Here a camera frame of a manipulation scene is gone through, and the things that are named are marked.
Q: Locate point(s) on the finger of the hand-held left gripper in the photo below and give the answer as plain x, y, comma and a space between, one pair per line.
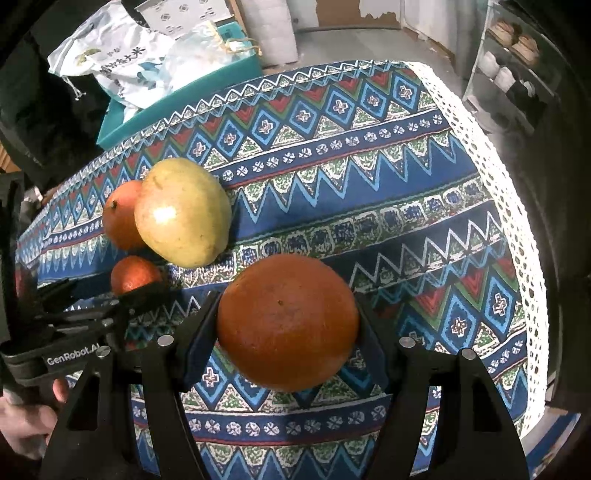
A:
55, 293
138, 297

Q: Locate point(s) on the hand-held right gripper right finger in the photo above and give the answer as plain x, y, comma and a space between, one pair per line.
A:
371, 341

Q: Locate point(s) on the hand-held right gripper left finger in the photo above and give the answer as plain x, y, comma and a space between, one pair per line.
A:
201, 341

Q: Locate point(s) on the small tangerine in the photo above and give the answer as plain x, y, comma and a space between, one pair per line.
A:
134, 274

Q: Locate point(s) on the large orange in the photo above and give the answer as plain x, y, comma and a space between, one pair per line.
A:
288, 323

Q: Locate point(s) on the person's left hand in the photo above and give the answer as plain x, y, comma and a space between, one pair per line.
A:
27, 424

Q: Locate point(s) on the medium orange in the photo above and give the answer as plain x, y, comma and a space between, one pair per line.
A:
119, 217

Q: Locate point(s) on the yellow pear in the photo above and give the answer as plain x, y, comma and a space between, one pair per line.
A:
182, 212

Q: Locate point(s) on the blue patterned tablecloth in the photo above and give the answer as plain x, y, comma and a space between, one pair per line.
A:
369, 194

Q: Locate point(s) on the teal plastic bin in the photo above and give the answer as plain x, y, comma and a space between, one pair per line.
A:
134, 122

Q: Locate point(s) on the black hooded jacket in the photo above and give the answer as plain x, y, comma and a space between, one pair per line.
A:
41, 106

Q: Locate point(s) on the white printed rice bag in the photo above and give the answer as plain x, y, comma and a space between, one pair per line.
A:
115, 55

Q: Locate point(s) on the clear plastic bag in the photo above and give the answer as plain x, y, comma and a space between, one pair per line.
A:
203, 55

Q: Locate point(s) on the glass shoe rack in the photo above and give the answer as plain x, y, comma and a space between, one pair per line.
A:
489, 97

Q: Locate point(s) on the white plastic storage basket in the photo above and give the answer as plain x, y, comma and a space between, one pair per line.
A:
184, 16

